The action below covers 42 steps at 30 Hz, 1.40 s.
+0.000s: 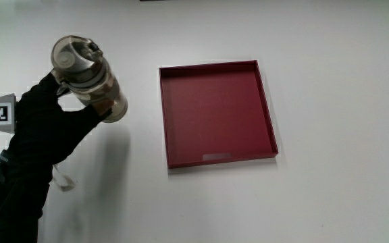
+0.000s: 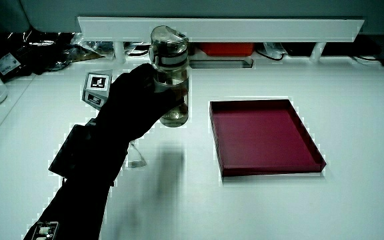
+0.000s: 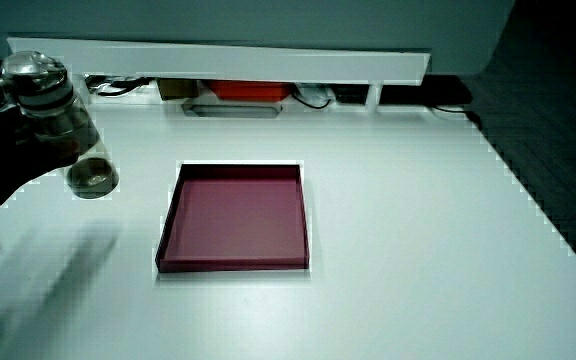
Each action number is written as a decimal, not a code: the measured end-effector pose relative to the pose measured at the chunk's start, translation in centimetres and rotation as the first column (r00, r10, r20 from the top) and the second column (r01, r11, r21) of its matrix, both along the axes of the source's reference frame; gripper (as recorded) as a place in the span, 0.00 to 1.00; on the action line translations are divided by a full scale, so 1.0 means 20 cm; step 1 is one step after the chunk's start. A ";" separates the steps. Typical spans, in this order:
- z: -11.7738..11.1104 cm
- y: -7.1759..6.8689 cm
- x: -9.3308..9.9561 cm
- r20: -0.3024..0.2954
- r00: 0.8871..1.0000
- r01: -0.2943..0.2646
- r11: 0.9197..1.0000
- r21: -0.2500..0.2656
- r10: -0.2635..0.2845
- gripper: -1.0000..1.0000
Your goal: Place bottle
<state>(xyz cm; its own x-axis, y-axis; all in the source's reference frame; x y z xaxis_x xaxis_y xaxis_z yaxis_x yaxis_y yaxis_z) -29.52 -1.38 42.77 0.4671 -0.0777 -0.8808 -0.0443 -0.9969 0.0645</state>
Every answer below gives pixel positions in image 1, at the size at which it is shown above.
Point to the person's left forearm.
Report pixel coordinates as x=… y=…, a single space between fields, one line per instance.
x=22 y=199

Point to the red square tray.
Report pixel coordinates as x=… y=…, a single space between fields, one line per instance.
x=214 y=114

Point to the clear plastic bottle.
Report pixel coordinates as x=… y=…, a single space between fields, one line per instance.
x=90 y=81

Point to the person's left hand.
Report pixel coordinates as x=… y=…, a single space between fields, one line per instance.
x=42 y=128

